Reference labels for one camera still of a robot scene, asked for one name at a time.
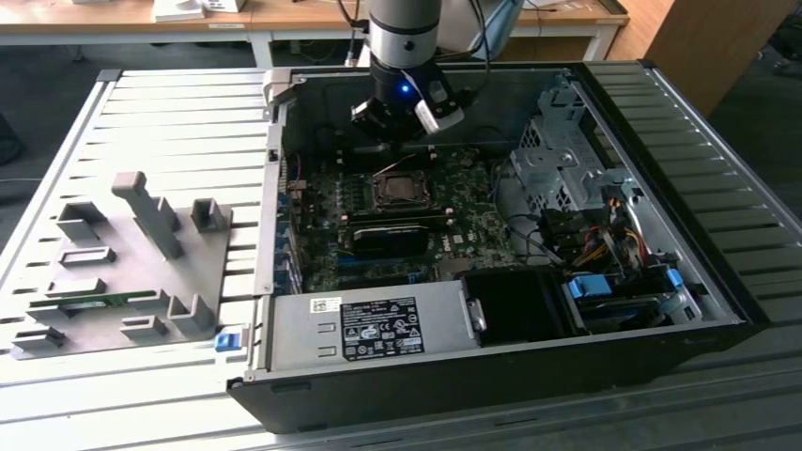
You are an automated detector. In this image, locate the silver CPU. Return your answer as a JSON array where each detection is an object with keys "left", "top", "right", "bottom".
[{"left": 381, "top": 176, "right": 424, "bottom": 203}]

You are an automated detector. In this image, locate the metal socket cover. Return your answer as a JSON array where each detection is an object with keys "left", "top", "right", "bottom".
[{"left": 372, "top": 169, "right": 435, "bottom": 210}]

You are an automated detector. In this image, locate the CPU socket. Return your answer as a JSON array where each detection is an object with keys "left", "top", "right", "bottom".
[{"left": 369, "top": 169, "right": 436, "bottom": 211}]

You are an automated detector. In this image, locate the black RAM slot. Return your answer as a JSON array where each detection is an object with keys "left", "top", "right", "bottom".
[
  {"left": 348, "top": 219, "right": 443, "bottom": 230},
  {"left": 347, "top": 210, "right": 441, "bottom": 221}
]

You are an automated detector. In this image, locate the green motherboard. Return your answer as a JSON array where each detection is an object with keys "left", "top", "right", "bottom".
[{"left": 277, "top": 145, "right": 545, "bottom": 292}]

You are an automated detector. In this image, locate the black graphics card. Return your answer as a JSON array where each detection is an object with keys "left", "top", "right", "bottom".
[{"left": 339, "top": 224, "right": 433, "bottom": 261}]

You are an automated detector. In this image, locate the metal drive cage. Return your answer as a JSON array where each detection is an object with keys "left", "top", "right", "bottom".
[{"left": 507, "top": 77, "right": 635, "bottom": 213}]

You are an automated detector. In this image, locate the white box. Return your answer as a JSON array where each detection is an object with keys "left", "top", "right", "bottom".
[{"left": 153, "top": 0, "right": 209, "bottom": 23}]

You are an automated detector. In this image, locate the black fan shroud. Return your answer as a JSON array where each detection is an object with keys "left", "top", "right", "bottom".
[{"left": 460, "top": 269, "right": 569, "bottom": 348}]

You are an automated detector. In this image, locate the grey power supply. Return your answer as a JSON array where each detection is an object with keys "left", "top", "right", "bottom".
[{"left": 263, "top": 280, "right": 488, "bottom": 373}]

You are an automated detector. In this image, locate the hard disk in blue carrier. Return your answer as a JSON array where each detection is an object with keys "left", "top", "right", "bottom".
[{"left": 561, "top": 273, "right": 668, "bottom": 333}]

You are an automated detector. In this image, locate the wooden cabinet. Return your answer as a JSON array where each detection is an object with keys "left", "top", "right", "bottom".
[{"left": 604, "top": 0, "right": 798, "bottom": 118}]

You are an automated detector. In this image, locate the grey parts rack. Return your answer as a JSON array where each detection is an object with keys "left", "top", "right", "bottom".
[{"left": 9, "top": 170, "right": 236, "bottom": 362}]

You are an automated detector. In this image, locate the green RAM stick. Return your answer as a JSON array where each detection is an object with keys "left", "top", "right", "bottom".
[{"left": 28, "top": 289, "right": 158, "bottom": 312}]

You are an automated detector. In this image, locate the black PC case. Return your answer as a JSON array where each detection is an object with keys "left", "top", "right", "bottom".
[{"left": 224, "top": 59, "right": 772, "bottom": 436}]

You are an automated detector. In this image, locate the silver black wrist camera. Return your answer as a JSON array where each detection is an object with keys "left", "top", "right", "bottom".
[{"left": 411, "top": 78, "right": 467, "bottom": 134}]

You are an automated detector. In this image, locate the hanging cable with connector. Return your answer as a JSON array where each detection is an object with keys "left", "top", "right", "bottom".
[{"left": 337, "top": 0, "right": 372, "bottom": 67}]

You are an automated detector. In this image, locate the wooden desk white frame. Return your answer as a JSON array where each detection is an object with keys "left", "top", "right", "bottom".
[
  {"left": 0, "top": 0, "right": 256, "bottom": 62},
  {"left": 248, "top": 0, "right": 631, "bottom": 70}
]

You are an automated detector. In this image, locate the coloured power wire bundle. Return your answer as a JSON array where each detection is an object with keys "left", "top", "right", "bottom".
[{"left": 581, "top": 196, "right": 647, "bottom": 270}]

